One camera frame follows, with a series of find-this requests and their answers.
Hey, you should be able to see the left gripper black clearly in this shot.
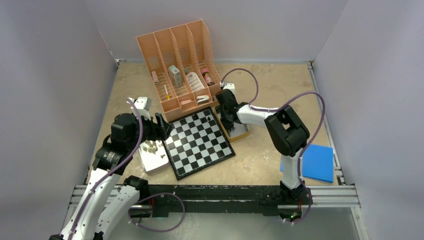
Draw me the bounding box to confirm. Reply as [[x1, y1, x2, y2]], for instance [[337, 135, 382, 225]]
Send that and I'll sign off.
[[127, 112, 173, 150]]

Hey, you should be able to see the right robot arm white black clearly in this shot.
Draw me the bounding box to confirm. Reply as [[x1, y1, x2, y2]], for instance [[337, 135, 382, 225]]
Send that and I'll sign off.
[[215, 89, 310, 204]]

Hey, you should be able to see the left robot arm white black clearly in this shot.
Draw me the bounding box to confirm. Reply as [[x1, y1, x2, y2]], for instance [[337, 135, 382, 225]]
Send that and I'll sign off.
[[50, 113, 173, 240]]

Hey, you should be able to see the pile of white chess pieces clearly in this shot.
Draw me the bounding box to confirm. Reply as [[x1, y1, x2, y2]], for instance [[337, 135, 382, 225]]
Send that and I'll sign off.
[[140, 140, 166, 158]]

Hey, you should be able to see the black white chess board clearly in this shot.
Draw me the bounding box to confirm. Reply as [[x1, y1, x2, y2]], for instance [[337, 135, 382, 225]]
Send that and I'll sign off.
[[164, 107, 236, 181]]

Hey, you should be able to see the white stapler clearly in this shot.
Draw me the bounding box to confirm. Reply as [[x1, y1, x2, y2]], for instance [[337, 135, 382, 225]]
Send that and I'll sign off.
[[196, 95, 210, 106]]

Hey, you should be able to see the yellow white pen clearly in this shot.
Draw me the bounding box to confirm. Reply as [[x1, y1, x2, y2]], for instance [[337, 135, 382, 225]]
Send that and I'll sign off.
[[163, 84, 171, 100]]

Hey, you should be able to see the silver metal tin tray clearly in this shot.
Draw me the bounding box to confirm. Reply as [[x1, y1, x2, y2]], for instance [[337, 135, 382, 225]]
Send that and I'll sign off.
[[138, 142, 170, 175]]

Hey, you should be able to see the pink bottle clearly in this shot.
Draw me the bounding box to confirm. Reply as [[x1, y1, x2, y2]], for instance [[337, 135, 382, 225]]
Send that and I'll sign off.
[[200, 67, 215, 87]]

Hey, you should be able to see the white paper pack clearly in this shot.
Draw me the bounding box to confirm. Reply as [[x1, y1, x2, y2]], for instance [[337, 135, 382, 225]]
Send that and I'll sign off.
[[186, 72, 205, 92]]

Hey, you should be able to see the white green carton box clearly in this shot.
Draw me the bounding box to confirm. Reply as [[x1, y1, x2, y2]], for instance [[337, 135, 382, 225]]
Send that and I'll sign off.
[[168, 65, 183, 88]]

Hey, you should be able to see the peach plastic desk organizer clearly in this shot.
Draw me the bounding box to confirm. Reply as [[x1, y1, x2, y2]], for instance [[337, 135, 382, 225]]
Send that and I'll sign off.
[[136, 20, 221, 122]]

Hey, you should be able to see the blue foam pad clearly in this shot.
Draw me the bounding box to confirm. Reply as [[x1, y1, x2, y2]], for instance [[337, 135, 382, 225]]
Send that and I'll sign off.
[[277, 144, 334, 189]]

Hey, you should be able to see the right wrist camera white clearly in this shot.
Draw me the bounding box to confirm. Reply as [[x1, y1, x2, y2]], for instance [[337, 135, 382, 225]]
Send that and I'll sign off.
[[220, 82, 236, 96]]

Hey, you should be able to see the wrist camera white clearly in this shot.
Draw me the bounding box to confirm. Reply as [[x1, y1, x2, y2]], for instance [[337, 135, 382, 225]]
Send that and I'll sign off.
[[128, 96, 152, 120], [220, 82, 236, 96]]

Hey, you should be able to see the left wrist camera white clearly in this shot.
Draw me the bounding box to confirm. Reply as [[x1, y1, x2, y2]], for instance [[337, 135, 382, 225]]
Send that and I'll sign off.
[[128, 96, 152, 120]]

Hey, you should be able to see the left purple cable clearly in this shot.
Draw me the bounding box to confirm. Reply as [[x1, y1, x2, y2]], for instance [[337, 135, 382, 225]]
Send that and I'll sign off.
[[66, 96, 147, 240]]

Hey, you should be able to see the black metal base rail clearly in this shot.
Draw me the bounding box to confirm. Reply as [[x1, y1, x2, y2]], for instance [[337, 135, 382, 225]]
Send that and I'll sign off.
[[67, 183, 361, 218]]

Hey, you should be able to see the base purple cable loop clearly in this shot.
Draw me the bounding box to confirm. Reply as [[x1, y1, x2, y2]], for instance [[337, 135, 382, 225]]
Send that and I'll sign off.
[[127, 192, 185, 233]]

